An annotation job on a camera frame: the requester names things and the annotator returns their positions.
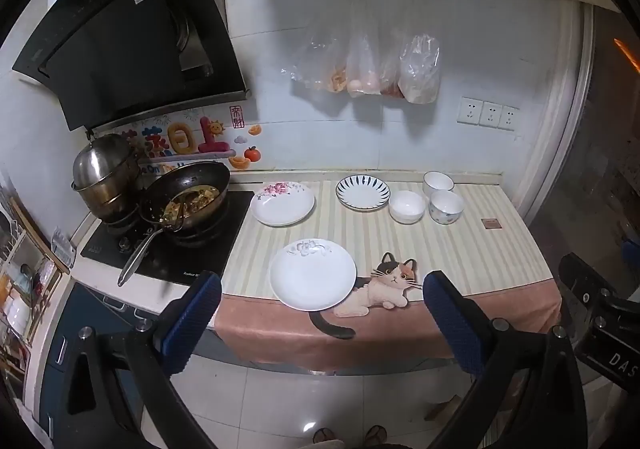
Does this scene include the blue kitchen cabinet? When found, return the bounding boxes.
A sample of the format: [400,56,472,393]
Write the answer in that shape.
[37,281,168,432]

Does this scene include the black range hood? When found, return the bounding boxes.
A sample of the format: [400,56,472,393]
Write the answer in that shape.
[11,0,252,132]

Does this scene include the striped cat print tablecloth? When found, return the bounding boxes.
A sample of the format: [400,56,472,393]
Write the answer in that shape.
[214,179,563,375]

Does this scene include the white plate grey print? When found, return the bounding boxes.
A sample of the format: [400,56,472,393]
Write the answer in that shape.
[269,238,358,312]

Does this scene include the clear plastic holder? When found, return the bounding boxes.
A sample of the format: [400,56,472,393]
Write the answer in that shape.
[51,227,77,273]

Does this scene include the wooden storage rack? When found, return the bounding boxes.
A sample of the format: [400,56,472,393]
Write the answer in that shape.
[0,179,72,382]

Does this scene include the colourful festive wall sticker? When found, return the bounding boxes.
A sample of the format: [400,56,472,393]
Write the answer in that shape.
[97,104,263,175]

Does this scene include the blue striped plate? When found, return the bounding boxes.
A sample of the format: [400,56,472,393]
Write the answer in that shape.
[335,174,391,211]

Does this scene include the person's foot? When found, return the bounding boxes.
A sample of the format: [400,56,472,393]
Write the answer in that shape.
[313,426,347,449]
[363,425,389,448]

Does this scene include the black gas stove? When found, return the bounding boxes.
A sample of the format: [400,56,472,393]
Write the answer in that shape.
[80,189,256,286]

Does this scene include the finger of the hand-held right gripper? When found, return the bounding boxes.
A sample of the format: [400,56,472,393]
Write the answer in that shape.
[557,253,622,316]

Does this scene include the deep white bowl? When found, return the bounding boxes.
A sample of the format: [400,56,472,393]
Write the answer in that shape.
[422,171,455,197]

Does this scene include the plastic bag with eggs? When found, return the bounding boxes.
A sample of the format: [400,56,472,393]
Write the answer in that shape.
[346,0,384,98]

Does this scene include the person's right foot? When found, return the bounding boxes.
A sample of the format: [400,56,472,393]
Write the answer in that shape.
[363,425,389,448]

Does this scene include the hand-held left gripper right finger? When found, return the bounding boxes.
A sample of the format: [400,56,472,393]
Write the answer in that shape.
[422,270,588,449]

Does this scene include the stainless steel steamer pot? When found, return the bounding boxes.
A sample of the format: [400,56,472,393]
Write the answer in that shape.
[71,134,146,223]

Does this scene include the person's left foot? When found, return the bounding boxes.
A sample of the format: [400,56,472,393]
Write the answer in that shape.
[313,426,347,449]

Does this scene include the wok with cooked food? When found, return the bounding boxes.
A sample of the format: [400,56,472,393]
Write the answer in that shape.
[117,162,232,287]

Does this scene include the wide white bowl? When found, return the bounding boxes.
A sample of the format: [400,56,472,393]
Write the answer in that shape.
[388,190,427,224]

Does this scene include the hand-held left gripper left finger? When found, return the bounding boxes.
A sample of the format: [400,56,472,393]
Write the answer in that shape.
[52,271,223,449]

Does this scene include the crumpled clear plastic bag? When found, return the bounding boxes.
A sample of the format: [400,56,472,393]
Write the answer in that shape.
[398,0,442,105]

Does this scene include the plastic bag orange contents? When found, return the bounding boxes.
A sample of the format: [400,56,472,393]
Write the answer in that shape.
[291,0,352,93]

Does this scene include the white bowl blue dots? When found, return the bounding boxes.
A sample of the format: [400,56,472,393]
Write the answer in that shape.
[428,190,466,226]

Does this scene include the plastic bag red contents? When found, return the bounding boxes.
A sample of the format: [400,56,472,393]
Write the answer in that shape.
[379,26,406,100]

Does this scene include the white plate pink flowers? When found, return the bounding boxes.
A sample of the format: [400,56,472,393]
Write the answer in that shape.
[250,180,316,228]

